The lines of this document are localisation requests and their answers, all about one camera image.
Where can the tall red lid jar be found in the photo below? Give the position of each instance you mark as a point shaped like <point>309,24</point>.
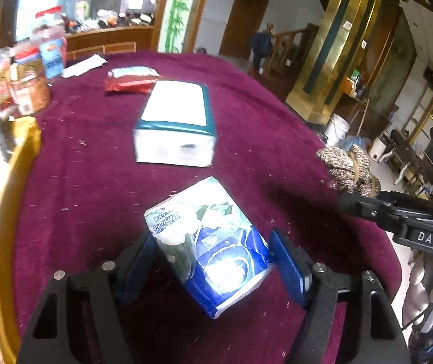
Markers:
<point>47,17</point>

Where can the brown knitted gloves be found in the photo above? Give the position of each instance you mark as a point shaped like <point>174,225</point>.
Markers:
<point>345,167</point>

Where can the pile of clutter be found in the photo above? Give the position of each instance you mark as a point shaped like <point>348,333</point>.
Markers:
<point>106,19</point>

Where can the teal and white tissue box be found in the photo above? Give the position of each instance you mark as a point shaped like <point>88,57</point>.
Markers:
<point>174,110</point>

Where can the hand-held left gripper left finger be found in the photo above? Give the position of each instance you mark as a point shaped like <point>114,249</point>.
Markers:
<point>140,261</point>

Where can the brown wooden door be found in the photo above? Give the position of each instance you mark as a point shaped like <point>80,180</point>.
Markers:
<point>243,22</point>

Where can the yellow gift bag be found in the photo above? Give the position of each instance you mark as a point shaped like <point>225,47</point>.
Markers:
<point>19,151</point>

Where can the white paper sheets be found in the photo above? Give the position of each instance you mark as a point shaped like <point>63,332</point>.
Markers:
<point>83,66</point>

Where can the red foil packet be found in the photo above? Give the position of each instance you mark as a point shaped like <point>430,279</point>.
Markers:
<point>125,85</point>

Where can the bamboo print pillar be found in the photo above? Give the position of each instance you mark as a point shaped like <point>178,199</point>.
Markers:
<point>178,11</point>

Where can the white padded garment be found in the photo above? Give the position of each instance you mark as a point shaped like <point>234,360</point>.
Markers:
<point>421,295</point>

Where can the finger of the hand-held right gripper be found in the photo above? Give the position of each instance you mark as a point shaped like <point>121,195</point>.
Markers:
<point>371,206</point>

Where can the white bucket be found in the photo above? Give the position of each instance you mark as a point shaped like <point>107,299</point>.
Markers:
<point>335,129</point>

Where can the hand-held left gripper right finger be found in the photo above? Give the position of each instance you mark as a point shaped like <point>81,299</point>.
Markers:
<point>286,269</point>

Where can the maroon tablecloth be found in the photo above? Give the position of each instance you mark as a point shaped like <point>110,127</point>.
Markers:
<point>87,197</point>

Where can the wooden counter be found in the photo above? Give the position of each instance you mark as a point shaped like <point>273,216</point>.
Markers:
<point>110,40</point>

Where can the blue and white tissue pack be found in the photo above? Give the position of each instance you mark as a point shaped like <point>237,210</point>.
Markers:
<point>208,258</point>

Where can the wooden stair railing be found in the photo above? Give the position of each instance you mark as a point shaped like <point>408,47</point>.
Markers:
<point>292,49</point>

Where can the blue and white flat packet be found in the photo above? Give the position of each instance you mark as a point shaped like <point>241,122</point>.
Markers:
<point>133,72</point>

